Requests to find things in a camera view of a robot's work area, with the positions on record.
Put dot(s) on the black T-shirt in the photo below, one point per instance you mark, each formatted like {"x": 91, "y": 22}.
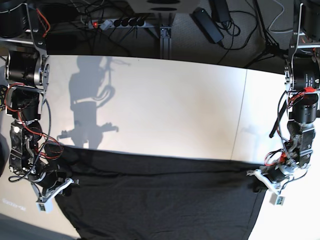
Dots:
{"x": 141, "y": 197}

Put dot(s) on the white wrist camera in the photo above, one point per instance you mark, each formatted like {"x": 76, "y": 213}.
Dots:
{"x": 44, "y": 205}
{"x": 277, "y": 200}

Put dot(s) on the black yellow spotted object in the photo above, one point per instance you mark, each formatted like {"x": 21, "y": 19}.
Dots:
{"x": 3, "y": 91}

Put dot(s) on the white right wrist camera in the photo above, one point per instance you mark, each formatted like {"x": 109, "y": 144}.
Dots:
{"x": 44, "y": 205}

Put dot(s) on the black power adapter brick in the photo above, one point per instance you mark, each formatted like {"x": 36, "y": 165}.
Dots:
{"x": 207, "y": 26}

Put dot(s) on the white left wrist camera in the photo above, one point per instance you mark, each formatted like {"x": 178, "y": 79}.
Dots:
{"x": 277, "y": 200}

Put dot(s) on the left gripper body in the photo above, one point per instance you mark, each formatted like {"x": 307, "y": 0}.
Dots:
{"x": 277, "y": 177}

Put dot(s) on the dark object at left edge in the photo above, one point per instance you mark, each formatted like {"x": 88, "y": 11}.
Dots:
{"x": 4, "y": 151}

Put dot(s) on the aluminium table frame post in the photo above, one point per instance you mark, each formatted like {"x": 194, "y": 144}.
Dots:
{"x": 161, "y": 30}

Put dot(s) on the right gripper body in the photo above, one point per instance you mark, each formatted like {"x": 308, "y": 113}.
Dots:
{"x": 49, "y": 180}

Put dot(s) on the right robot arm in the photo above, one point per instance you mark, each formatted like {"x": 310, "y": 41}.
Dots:
{"x": 33, "y": 154}

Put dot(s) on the grey power strip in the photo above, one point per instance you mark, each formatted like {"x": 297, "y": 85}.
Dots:
{"x": 116, "y": 23}

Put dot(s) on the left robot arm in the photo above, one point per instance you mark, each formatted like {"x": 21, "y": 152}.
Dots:
{"x": 298, "y": 106}

